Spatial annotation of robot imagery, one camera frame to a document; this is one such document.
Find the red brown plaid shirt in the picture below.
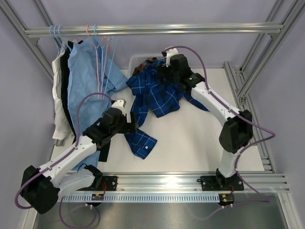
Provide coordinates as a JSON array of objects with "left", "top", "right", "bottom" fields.
[{"left": 132, "top": 57, "right": 158, "bottom": 76}]

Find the blue plaid shirt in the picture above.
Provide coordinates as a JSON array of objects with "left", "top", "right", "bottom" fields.
[{"left": 124, "top": 59, "right": 208, "bottom": 159}]

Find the light blue hanger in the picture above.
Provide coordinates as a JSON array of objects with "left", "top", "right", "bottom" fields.
[
  {"left": 57, "top": 25, "right": 72, "bottom": 52},
  {"left": 49, "top": 25, "right": 65, "bottom": 51},
  {"left": 95, "top": 36, "right": 114, "bottom": 94}
]

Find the pink wire hanger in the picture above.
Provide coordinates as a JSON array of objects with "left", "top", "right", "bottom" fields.
[{"left": 86, "top": 25, "right": 106, "bottom": 93}]

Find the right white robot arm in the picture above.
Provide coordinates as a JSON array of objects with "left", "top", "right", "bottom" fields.
[{"left": 156, "top": 51, "right": 253, "bottom": 190}]

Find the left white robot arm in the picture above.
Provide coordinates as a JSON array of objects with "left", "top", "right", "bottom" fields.
[{"left": 19, "top": 107, "right": 138, "bottom": 214}]

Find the light blue shirt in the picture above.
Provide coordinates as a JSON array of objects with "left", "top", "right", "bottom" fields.
[{"left": 66, "top": 37, "right": 129, "bottom": 171}]

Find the white shirt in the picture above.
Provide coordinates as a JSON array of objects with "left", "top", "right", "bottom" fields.
[{"left": 51, "top": 46, "right": 73, "bottom": 140}]

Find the black shirt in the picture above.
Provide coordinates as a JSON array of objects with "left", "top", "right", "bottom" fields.
[{"left": 60, "top": 41, "right": 75, "bottom": 135}]

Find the white plastic basket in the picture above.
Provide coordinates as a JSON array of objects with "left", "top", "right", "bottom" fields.
[{"left": 127, "top": 53, "right": 164, "bottom": 78}]

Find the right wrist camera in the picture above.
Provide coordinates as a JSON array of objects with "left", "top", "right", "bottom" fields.
[{"left": 162, "top": 48, "right": 179, "bottom": 67}]

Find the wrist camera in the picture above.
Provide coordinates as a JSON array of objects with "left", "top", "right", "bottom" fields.
[
  {"left": 112, "top": 99, "right": 126, "bottom": 115},
  {"left": 162, "top": 48, "right": 179, "bottom": 67}
]

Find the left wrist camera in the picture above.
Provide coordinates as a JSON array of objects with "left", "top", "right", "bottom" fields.
[{"left": 112, "top": 99, "right": 126, "bottom": 115}]

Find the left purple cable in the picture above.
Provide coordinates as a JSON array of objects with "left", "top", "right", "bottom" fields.
[{"left": 14, "top": 92, "right": 115, "bottom": 229}]

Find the aluminium front rail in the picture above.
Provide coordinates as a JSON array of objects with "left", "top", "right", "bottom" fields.
[{"left": 64, "top": 173, "right": 290, "bottom": 193}]

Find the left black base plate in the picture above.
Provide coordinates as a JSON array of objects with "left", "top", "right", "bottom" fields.
[{"left": 80, "top": 175, "right": 118, "bottom": 191}]

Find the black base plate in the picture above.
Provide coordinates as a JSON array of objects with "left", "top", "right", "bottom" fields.
[
  {"left": 80, "top": 175, "right": 118, "bottom": 191},
  {"left": 196, "top": 175, "right": 244, "bottom": 191}
]

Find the white slotted cable duct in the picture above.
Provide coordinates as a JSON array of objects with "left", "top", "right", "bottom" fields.
[{"left": 63, "top": 193, "right": 220, "bottom": 203}]

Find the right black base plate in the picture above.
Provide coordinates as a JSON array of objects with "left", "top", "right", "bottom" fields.
[{"left": 196, "top": 175, "right": 244, "bottom": 191}]

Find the aluminium hanging rail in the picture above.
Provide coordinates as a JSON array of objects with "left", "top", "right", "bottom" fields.
[{"left": 26, "top": 22, "right": 284, "bottom": 38}]

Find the left aluminium frame post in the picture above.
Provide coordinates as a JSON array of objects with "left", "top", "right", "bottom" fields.
[{"left": 0, "top": 0, "right": 53, "bottom": 82}]

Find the aluminium frame post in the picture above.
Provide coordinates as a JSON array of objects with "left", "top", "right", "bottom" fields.
[
  {"left": 224, "top": 0, "right": 305, "bottom": 175},
  {"left": 0, "top": 0, "right": 53, "bottom": 82}
]

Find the right aluminium frame post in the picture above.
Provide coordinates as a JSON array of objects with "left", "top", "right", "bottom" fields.
[{"left": 224, "top": 0, "right": 305, "bottom": 175}]

